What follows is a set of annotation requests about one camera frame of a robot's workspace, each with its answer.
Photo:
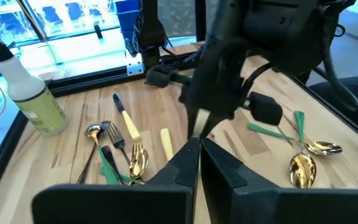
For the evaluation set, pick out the white spray bottle yellow label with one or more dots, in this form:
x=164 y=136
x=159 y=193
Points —
x=39 y=109

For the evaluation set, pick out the gold fork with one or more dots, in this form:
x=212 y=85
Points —
x=137 y=149

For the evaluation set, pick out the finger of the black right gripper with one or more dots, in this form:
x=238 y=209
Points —
x=192 y=119
x=214 y=121

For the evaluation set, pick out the blue plastic bin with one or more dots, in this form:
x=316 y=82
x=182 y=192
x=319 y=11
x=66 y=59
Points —
x=126 y=18

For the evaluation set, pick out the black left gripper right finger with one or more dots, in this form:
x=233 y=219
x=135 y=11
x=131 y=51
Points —
x=291 y=208

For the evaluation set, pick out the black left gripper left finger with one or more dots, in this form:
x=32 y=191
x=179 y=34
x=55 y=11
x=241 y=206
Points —
x=120 y=205

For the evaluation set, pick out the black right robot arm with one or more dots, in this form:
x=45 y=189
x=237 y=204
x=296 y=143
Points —
x=291 y=31

